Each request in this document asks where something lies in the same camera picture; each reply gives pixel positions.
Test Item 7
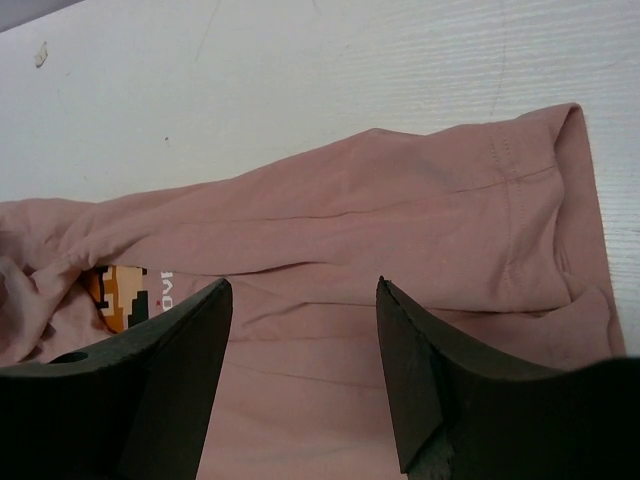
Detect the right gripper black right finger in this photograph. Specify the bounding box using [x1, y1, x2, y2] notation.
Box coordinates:
[376, 280, 639, 479]

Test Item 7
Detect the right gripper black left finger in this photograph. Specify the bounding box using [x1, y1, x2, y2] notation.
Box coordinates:
[1, 280, 233, 479]

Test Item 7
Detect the dusty pink t shirt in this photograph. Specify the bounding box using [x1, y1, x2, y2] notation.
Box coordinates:
[1, 103, 626, 479]

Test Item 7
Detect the small beige tape scrap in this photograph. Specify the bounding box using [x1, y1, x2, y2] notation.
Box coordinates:
[34, 42, 48, 69]

